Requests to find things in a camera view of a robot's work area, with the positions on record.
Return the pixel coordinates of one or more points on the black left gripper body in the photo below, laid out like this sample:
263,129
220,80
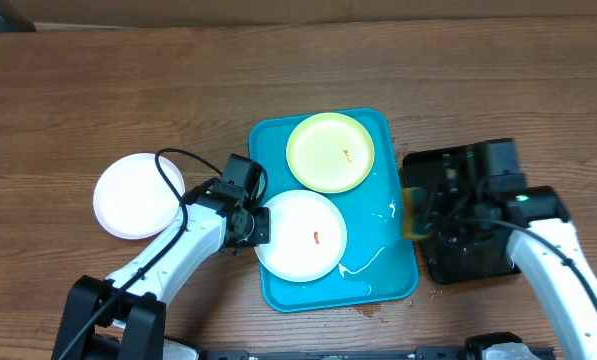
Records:
258,230

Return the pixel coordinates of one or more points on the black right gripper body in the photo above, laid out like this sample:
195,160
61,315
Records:
447,207

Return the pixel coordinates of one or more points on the green yellow sponge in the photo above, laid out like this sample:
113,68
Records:
412,215

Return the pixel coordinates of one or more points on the white plate with blue rim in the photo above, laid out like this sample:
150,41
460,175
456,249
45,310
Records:
308,236

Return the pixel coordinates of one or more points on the yellow-green plate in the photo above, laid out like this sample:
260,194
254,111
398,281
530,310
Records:
330,152

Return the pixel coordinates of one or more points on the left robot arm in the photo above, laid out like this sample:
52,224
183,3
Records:
124,315

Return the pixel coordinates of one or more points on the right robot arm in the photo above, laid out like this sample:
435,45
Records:
479,219

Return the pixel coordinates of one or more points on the black water tray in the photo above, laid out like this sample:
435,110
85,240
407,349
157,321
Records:
454,261

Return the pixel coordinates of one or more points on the teal plastic tray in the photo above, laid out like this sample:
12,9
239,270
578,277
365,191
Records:
378,264

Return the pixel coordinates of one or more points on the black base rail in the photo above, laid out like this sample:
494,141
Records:
500,345

